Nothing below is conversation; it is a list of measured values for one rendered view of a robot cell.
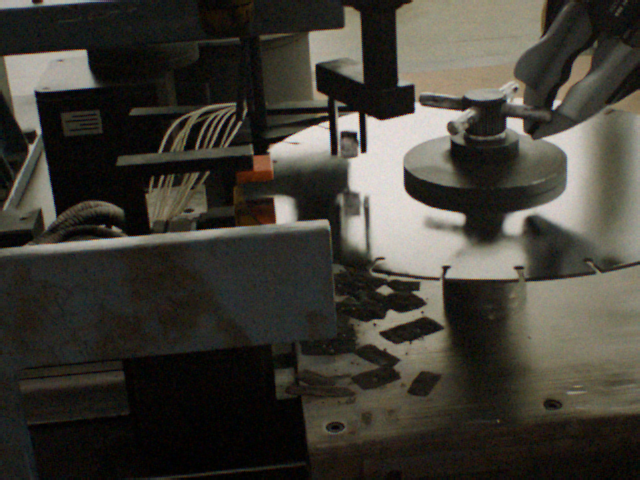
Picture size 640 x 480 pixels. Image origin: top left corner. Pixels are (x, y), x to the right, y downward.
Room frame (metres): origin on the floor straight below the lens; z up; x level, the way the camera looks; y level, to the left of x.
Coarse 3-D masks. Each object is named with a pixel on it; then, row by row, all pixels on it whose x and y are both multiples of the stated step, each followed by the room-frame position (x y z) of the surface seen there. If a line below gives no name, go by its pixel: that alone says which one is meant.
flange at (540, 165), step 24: (432, 144) 0.72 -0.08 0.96; (456, 144) 0.68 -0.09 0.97; (480, 144) 0.67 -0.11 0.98; (504, 144) 0.67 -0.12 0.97; (528, 144) 0.70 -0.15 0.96; (552, 144) 0.70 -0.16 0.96; (408, 168) 0.68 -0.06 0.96; (432, 168) 0.67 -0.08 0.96; (456, 168) 0.66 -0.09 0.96; (480, 168) 0.66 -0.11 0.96; (504, 168) 0.66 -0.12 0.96; (528, 168) 0.66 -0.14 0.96; (552, 168) 0.66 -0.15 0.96; (432, 192) 0.65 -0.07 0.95; (456, 192) 0.64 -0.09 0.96; (480, 192) 0.63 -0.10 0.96; (504, 192) 0.63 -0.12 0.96; (528, 192) 0.64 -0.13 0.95
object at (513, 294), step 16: (448, 288) 0.67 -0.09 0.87; (464, 288) 0.66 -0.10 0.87; (480, 288) 0.66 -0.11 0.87; (496, 288) 0.66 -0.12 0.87; (512, 288) 0.66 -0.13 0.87; (448, 304) 0.67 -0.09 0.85; (464, 304) 0.66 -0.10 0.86; (480, 304) 0.66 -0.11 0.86; (496, 304) 0.66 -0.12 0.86; (512, 304) 0.66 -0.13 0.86
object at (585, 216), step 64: (320, 128) 0.80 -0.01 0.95; (384, 128) 0.79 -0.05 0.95; (512, 128) 0.77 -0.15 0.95; (576, 128) 0.76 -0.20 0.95; (256, 192) 0.67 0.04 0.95; (320, 192) 0.67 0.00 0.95; (384, 192) 0.66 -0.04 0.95; (576, 192) 0.64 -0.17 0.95; (384, 256) 0.56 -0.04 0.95; (448, 256) 0.56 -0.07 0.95; (512, 256) 0.55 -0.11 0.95; (576, 256) 0.54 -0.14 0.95
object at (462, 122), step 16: (432, 96) 0.71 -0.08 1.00; (448, 96) 0.70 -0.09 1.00; (464, 96) 0.69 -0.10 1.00; (480, 96) 0.68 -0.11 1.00; (496, 96) 0.68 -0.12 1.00; (512, 96) 0.71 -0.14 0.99; (464, 112) 0.66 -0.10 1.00; (480, 112) 0.67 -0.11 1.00; (496, 112) 0.67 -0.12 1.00; (512, 112) 0.67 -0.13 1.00; (528, 112) 0.66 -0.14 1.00; (544, 112) 0.66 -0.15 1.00; (448, 128) 0.65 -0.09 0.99; (464, 128) 0.65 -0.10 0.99; (480, 128) 0.67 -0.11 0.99; (496, 128) 0.67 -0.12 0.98
